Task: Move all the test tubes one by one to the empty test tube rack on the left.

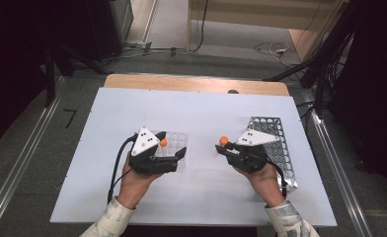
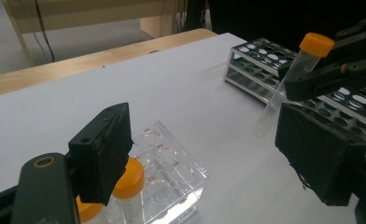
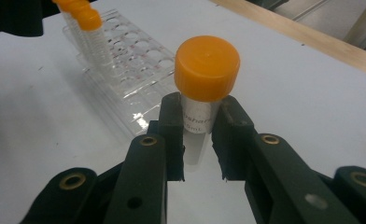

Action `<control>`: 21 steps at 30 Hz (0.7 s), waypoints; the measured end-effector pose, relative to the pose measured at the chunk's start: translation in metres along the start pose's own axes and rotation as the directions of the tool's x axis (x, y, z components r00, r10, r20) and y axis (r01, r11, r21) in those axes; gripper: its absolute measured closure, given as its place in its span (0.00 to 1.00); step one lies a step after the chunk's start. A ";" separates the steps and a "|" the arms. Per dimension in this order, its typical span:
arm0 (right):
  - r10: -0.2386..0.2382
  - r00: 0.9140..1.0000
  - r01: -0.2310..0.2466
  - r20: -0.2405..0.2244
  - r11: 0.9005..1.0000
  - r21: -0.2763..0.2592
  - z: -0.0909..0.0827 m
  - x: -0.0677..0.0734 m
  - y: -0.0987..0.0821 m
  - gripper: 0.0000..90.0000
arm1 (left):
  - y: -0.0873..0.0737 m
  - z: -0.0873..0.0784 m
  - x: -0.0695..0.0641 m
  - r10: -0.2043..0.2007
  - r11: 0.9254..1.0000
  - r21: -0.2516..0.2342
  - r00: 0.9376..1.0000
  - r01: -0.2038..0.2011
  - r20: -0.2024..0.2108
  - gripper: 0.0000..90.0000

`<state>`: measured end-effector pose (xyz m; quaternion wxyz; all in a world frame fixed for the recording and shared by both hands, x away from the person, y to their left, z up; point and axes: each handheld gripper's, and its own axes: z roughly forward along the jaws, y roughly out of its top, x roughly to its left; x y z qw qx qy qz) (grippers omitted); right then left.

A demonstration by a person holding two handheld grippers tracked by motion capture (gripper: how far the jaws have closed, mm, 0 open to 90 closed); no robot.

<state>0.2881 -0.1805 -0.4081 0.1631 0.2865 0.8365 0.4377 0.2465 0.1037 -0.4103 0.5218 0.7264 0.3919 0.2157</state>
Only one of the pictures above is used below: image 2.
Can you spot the metal tube rack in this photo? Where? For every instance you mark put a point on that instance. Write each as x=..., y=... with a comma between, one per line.
x=265, y=57

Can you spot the light wooden bench frame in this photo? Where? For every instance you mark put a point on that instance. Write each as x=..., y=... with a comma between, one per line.
x=94, y=12

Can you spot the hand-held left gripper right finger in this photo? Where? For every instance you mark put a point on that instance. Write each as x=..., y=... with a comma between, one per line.
x=318, y=152

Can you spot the orange-capped clear tube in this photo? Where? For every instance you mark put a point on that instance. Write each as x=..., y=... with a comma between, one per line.
x=89, y=213
x=316, y=45
x=131, y=183

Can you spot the clear plastic tube rack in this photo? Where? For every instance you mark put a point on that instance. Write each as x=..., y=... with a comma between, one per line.
x=171, y=174

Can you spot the dark curtain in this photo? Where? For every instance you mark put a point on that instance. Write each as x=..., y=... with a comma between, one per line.
x=280, y=18

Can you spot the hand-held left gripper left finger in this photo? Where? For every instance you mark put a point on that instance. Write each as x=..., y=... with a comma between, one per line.
x=101, y=155

